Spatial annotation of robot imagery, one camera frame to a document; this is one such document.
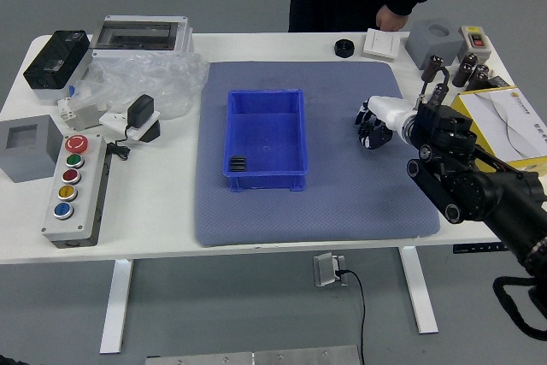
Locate blue plastic box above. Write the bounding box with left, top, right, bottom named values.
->
left=221, top=88, right=308, bottom=193

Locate clear plastic bag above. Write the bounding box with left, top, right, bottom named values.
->
left=68, top=50, right=211, bottom=121

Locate white wall switch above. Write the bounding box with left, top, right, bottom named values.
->
left=362, top=27, right=402, bottom=61

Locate black looped strap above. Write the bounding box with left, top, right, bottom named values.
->
left=492, top=275, right=547, bottom=343

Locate black power adapter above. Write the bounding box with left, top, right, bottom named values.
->
left=126, top=94, right=156, bottom=130

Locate clear-lid white distribution box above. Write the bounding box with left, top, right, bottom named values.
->
left=88, top=15, right=195, bottom=58

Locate black adapter cord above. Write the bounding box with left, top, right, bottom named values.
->
left=104, top=125, right=132, bottom=162

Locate person's left hand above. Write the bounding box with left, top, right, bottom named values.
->
left=374, top=3, right=410, bottom=32

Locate grey block with round hole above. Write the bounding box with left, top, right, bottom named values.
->
left=403, top=18, right=466, bottom=70

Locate yellow white carton box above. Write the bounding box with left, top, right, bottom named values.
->
left=450, top=85, right=547, bottom=177

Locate grey-blue mat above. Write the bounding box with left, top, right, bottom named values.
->
left=194, top=60, right=442, bottom=249

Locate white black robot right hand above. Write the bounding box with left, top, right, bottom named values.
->
left=354, top=94, right=418, bottom=152

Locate silver floor outlet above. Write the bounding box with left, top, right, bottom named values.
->
left=312, top=252, right=350, bottom=288

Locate black-lid grey enclosure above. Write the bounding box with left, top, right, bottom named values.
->
left=22, top=30, right=94, bottom=102

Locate white socket plate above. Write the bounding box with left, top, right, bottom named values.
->
left=98, top=109, right=162, bottom=144

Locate black table height controller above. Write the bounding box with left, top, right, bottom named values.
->
left=452, top=243, right=509, bottom=254

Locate white table leg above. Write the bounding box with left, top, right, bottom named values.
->
left=99, top=258, right=134, bottom=356
left=398, top=245, right=440, bottom=335

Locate silver metal plate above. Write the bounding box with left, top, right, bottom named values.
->
left=144, top=344, right=363, bottom=365

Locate black round knob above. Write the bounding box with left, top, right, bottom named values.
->
left=333, top=38, right=357, bottom=59

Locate black floor cable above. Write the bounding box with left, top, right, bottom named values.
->
left=337, top=268, right=368, bottom=365

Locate grey block with square hole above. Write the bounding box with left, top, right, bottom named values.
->
left=0, top=114, right=65, bottom=184

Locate white circuit breaker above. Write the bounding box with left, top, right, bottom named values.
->
left=57, top=95, right=106, bottom=132

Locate beige red-black switch box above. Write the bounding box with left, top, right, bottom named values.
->
left=457, top=25, right=492, bottom=65

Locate grey five-button control box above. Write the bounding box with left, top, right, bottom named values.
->
left=40, top=132, right=113, bottom=250

